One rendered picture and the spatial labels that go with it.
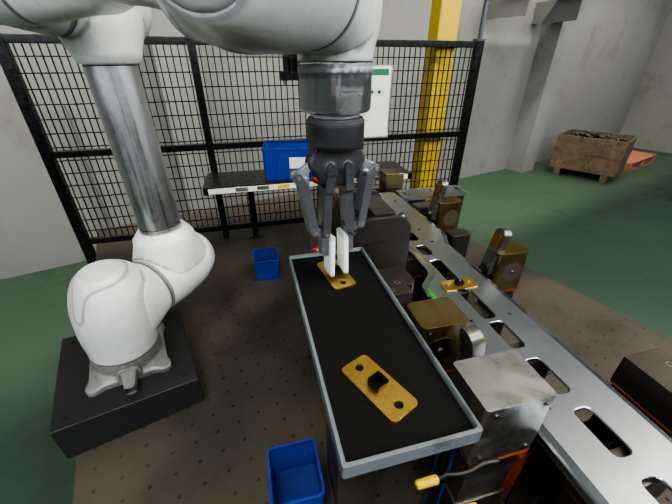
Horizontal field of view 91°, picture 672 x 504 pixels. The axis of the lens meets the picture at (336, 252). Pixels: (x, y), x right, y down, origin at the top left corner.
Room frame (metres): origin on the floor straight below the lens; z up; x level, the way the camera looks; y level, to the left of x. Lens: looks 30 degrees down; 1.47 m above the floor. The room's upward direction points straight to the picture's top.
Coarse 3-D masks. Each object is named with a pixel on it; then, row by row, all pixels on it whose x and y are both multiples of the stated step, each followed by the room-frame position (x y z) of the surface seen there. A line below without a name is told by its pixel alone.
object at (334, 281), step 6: (318, 264) 0.48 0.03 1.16; (336, 264) 0.48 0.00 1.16; (324, 270) 0.47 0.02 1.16; (336, 270) 0.45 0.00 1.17; (330, 276) 0.45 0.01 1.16; (336, 276) 0.45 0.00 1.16; (342, 276) 0.45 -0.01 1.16; (348, 276) 0.45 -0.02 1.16; (330, 282) 0.43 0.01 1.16; (336, 282) 0.43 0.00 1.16; (348, 282) 0.43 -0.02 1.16; (354, 282) 0.43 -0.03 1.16; (336, 288) 0.41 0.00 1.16; (342, 288) 0.42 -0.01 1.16
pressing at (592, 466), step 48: (384, 192) 1.30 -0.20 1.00; (432, 240) 0.88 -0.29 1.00; (432, 288) 0.64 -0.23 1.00; (480, 288) 0.64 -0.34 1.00; (528, 336) 0.48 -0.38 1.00; (576, 384) 0.37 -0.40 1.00; (576, 432) 0.29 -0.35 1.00; (624, 432) 0.29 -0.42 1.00; (576, 480) 0.22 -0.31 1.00; (624, 480) 0.22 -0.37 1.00
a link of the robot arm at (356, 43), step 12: (360, 0) 0.37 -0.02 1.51; (372, 0) 0.41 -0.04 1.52; (360, 12) 0.38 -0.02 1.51; (372, 12) 0.41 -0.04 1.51; (348, 24) 0.37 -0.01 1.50; (360, 24) 0.39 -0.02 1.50; (372, 24) 0.42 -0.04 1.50; (348, 36) 0.39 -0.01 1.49; (360, 36) 0.40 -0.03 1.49; (372, 36) 0.43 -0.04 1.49; (324, 48) 0.38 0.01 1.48; (336, 48) 0.40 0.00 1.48; (348, 48) 0.41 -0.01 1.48; (360, 48) 0.42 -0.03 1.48; (372, 48) 0.44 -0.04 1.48; (300, 60) 0.44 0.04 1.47; (312, 60) 0.42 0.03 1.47; (324, 60) 0.41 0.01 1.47; (336, 60) 0.41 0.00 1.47; (348, 60) 0.41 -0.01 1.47; (360, 60) 0.42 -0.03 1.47; (372, 60) 0.45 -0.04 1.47
